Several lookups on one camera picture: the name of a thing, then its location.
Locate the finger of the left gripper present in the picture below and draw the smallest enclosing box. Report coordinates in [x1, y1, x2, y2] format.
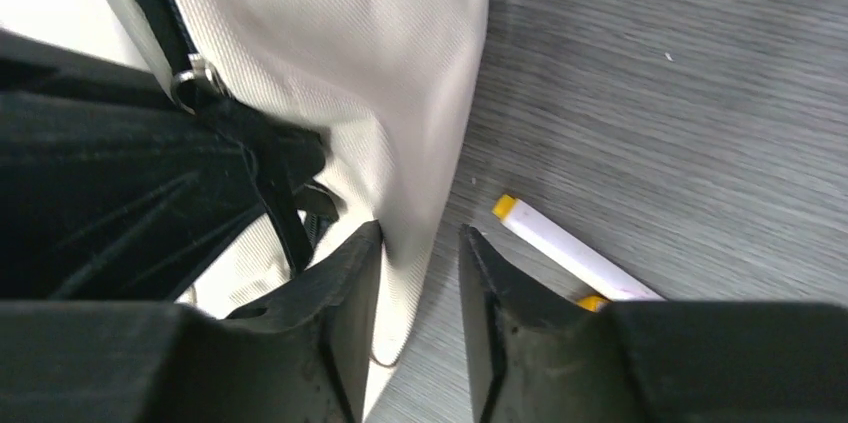
[1, 32, 328, 300]

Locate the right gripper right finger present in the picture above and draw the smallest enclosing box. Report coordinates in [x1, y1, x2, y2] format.
[458, 226, 847, 422]

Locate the yellow capped white marker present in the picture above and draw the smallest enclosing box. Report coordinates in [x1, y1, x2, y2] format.
[492, 195, 663, 312]

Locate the beige canvas backpack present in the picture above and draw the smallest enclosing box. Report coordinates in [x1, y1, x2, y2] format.
[69, 0, 493, 421]

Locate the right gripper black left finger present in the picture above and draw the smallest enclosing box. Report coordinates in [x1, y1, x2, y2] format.
[1, 222, 382, 422]

